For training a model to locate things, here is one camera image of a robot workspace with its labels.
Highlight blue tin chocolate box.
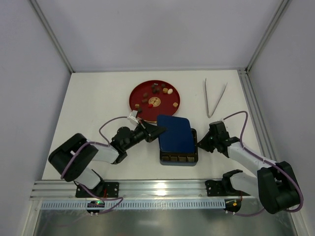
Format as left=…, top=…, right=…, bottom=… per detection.
left=159, top=128, right=199, bottom=166

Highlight blue tin lid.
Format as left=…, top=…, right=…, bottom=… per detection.
left=157, top=115, right=195, bottom=153

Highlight metal tweezers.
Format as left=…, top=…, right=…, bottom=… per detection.
left=203, top=78, right=228, bottom=118

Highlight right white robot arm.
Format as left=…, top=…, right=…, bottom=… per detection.
left=197, top=121, right=304, bottom=214

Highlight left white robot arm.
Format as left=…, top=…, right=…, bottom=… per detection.
left=48, top=120, right=167, bottom=199

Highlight dark chocolate top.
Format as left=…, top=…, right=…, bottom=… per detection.
left=151, top=83, right=158, bottom=89

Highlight red round plate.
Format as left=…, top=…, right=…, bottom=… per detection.
left=128, top=80, right=181, bottom=123

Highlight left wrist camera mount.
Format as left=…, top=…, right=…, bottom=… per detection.
left=127, top=110, right=139, bottom=125

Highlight right aluminium frame rail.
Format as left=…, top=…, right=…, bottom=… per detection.
left=237, top=68, right=278, bottom=161

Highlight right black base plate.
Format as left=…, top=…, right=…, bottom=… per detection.
left=205, top=180, right=225, bottom=197

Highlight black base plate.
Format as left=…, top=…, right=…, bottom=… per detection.
left=75, top=180, right=119, bottom=198
left=205, top=180, right=225, bottom=197

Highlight aluminium front rail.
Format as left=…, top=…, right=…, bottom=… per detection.
left=29, top=178, right=256, bottom=200

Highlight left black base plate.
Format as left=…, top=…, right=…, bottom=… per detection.
left=75, top=180, right=119, bottom=198

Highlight slotted cable duct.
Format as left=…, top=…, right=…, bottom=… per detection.
left=40, top=198, right=225, bottom=210

